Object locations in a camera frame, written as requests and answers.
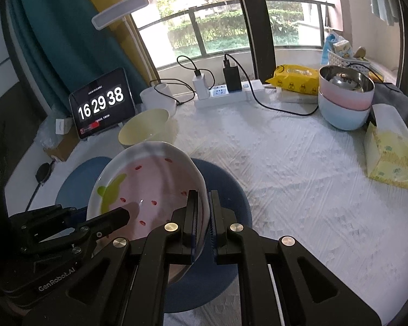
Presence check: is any light blue plate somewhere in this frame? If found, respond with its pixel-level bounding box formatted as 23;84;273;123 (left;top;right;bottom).
55;157;111;209

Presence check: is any dark blue large bowl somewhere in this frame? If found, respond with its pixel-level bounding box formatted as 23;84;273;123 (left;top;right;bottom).
164;158;252;313

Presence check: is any pink strawberry bowl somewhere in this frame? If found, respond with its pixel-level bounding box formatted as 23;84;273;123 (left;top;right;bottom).
85;140;212;286

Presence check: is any cream green bowl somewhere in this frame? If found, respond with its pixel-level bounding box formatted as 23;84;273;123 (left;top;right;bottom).
118;108;172;148

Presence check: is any cardboard box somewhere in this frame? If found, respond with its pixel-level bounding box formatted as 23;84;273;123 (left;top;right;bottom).
44;126;80;162

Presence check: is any clear plastic bag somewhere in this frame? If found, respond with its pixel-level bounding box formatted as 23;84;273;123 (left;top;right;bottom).
34;107;71;149

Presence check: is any small white box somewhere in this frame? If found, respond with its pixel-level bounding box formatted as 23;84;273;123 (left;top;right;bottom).
55;118;73;136

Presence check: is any yellow tissue pack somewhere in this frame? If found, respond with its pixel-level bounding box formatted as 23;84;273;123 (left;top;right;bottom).
364;104;408;189

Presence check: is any tablet showing clock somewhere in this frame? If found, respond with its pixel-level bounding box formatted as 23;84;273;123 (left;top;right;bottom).
69;68;137;140

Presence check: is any light blue steel bowl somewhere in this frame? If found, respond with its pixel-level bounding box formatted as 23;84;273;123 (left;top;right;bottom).
318;91;371;131

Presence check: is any white desk lamp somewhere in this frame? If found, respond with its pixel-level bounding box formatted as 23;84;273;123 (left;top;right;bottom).
91;0;177;118

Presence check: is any white power strip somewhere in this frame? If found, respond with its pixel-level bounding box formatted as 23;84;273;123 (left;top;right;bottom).
194;80;267;108

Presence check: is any yellow wet wipes pack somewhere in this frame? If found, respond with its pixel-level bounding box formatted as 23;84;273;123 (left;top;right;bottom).
266;64;319;96

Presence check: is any pink steel bowl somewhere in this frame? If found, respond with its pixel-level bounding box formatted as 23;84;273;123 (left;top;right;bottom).
318;65;375;111

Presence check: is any black power adapter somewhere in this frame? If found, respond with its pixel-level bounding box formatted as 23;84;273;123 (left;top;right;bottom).
223;66;242;93

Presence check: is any grey folded cloth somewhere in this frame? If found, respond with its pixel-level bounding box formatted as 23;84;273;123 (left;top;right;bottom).
372;83;408;124

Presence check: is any white phone charger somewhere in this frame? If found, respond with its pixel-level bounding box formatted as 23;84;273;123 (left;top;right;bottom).
192;70;210;100

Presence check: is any white storage basket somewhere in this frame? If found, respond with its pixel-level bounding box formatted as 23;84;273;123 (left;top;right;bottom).
328;50;371;72

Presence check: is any white balcony railing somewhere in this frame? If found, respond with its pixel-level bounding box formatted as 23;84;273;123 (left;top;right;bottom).
138;0;335;68

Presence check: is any black charger cable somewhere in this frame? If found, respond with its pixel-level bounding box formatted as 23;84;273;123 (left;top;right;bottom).
223;53;320;117

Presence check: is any dark window frame post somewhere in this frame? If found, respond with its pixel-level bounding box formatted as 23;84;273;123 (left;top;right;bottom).
239;0;276;82

